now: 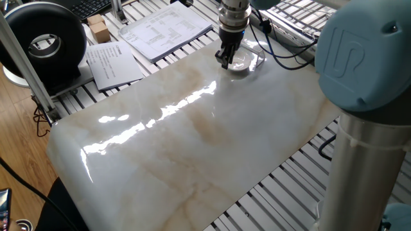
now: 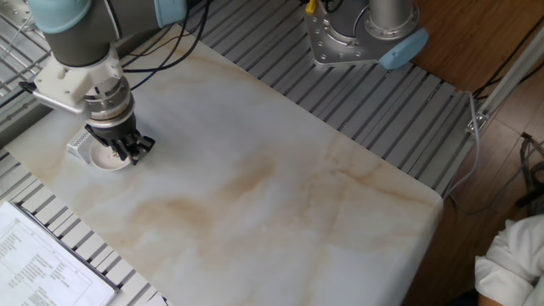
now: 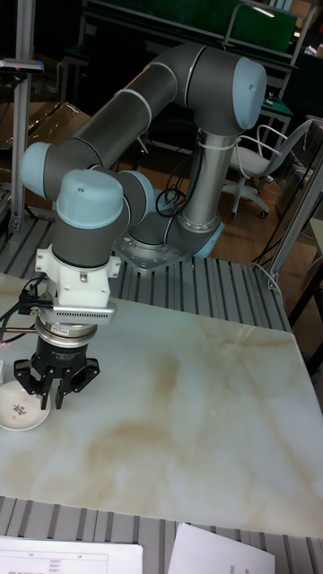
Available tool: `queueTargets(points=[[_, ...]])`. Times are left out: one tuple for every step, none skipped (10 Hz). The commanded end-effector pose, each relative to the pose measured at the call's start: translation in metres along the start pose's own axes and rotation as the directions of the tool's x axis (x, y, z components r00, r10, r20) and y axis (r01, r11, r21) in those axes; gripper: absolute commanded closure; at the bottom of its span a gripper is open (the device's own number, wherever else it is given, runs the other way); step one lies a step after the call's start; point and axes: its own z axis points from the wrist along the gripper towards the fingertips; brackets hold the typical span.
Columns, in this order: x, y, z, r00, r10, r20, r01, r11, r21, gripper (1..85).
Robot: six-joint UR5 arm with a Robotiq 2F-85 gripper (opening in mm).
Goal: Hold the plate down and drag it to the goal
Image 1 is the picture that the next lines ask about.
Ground white plastic dish rack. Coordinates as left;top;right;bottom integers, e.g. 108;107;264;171
239;40;267;70

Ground white printed paper sheet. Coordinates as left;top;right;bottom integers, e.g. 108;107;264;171
85;40;144;92

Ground printed table document stack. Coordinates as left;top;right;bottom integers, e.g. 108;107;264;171
118;1;214;64

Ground black floor cable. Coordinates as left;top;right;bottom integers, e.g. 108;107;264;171
0;156;80;231

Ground smartphone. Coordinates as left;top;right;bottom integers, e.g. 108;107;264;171
0;188;13;231

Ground marble pattern board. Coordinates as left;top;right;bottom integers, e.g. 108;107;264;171
46;31;341;231

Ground white plate with flower print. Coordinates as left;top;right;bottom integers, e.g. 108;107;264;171
226;51;256;72

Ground aluminium frame beam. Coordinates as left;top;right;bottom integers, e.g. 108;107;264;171
0;11;62;123

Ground short aluminium post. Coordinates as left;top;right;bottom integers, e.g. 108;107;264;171
110;0;130;25

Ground black ring shaped fan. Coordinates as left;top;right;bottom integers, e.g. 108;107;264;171
0;1;94;97

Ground dark gripper cable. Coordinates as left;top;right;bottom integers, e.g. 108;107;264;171
249;8;319;71

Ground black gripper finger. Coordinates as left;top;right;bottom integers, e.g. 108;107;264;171
214;44;231;71
225;44;241;71

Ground dark fabric object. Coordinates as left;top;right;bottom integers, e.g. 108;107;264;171
34;177;91;231

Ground tangled black cables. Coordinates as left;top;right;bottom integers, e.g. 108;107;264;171
31;96;52;138

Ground wooden cube block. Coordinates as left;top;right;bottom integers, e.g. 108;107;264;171
89;21;112;44
86;13;106;27

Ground black keyboard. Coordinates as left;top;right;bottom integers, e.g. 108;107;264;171
69;0;114;21

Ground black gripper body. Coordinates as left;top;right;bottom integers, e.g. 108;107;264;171
219;28;247;49

